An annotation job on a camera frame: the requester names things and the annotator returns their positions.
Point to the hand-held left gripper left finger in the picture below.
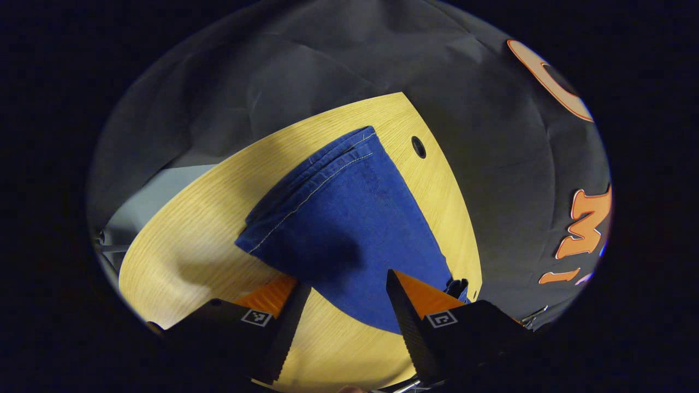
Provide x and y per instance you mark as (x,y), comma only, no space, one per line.
(289,327)

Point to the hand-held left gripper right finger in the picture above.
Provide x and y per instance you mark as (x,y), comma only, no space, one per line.
(409,327)

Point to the blue denim jeans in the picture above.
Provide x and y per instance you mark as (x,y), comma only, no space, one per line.
(349,218)

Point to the grey metal frame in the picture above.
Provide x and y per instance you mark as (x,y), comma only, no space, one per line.
(112,248)

